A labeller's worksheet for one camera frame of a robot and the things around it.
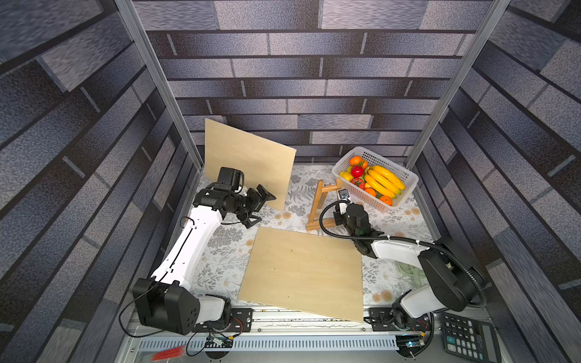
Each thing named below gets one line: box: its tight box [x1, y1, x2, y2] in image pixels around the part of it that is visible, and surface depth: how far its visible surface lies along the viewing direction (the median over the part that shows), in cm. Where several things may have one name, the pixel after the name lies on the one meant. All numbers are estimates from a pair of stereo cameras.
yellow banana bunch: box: [364, 165, 407, 199], surface depth 105 cm
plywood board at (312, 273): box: [238, 226, 364, 323], surface depth 87 cm
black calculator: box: [441, 311, 502, 363], surface depth 70 cm
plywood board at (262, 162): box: [205, 117, 297, 212], surface depth 94 cm
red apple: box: [351, 165, 364, 178], surface depth 108 cm
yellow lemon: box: [339, 170, 354, 182], surface depth 109 cm
